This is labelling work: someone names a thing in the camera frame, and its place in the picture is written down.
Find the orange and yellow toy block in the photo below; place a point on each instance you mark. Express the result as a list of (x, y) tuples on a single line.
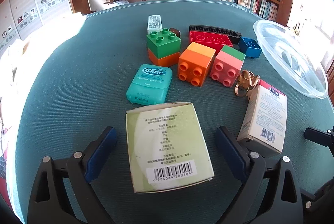
[(195, 62)]

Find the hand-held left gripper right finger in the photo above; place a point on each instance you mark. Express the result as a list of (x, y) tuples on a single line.
[(231, 153)]

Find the gold metal rings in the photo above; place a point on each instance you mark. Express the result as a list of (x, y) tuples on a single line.
[(245, 81)]

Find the red toy block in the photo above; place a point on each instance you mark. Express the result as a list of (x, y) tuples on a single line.
[(210, 38)]

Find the small brown block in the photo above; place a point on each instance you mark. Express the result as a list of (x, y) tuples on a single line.
[(175, 31)]

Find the pale green carton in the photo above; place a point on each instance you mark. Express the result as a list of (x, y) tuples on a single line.
[(167, 143)]

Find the teal dental floss case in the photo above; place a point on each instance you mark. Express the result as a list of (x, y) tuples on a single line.
[(150, 84)]

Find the green and orange toy block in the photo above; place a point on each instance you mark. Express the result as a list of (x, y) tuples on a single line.
[(163, 47)]

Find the pink and green toy block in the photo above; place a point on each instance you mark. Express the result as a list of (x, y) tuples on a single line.
[(227, 64)]

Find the white and red carton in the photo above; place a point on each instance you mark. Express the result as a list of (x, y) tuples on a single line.
[(268, 117)]

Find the clear plastic bowl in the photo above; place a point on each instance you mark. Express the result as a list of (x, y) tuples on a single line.
[(289, 57)]

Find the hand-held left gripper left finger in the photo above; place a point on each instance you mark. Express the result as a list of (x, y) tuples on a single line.
[(103, 153)]

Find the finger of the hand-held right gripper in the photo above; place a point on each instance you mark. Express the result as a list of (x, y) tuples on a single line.
[(315, 135), (311, 203)]

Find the blue toy block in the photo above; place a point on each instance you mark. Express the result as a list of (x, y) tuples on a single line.
[(250, 47)]

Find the small clear plastic case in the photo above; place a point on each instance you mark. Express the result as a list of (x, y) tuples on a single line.
[(154, 23)]

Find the black comb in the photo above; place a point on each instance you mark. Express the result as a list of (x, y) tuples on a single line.
[(216, 29)]

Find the teal cloth desktop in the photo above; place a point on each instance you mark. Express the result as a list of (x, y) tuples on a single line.
[(78, 83)]

